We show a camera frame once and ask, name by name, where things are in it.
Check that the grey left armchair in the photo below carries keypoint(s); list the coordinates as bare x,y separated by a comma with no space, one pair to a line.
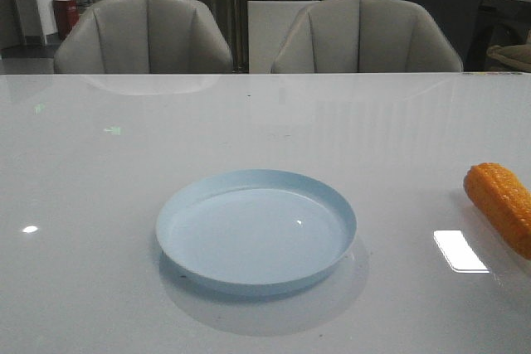
145,37

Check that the red trash bin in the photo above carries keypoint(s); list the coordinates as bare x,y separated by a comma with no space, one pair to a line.
66,15

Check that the beige cushion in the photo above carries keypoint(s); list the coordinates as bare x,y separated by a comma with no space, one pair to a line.
516,57

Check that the light blue round plate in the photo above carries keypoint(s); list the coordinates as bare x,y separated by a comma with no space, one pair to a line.
256,232

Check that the grey armchair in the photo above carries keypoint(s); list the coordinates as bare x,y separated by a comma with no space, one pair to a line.
365,36
145,37

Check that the dark side table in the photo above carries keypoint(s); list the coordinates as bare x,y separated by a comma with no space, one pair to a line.
497,22

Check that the grey right armchair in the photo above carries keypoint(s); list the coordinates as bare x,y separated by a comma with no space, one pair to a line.
365,36

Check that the orange corn cob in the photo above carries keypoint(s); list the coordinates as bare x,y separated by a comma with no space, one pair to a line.
505,202

